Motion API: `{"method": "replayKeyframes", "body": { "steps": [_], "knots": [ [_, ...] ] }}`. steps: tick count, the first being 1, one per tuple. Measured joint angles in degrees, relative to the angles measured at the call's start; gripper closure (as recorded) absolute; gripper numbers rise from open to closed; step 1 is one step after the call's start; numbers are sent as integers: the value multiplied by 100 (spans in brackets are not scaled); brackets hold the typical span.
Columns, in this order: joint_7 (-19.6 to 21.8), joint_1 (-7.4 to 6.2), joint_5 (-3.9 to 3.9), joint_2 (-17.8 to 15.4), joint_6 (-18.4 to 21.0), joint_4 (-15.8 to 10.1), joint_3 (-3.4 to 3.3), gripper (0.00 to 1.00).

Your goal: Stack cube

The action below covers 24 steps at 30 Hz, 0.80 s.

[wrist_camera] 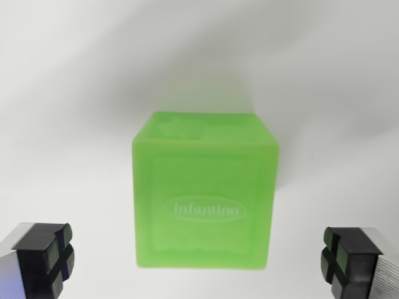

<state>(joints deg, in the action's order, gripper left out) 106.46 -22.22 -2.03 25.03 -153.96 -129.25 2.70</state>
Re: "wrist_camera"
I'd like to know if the black-padded silver gripper right finger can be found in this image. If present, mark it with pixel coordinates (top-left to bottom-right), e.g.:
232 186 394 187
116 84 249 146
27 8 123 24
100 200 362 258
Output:
320 226 399 299

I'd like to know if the black-padded silver gripper left finger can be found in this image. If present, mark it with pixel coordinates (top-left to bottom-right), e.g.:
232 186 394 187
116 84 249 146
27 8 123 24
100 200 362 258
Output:
0 222 75 299

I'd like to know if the green Infantino soft cube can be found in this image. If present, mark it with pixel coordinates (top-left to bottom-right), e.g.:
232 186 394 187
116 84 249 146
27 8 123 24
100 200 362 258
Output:
130 110 280 271

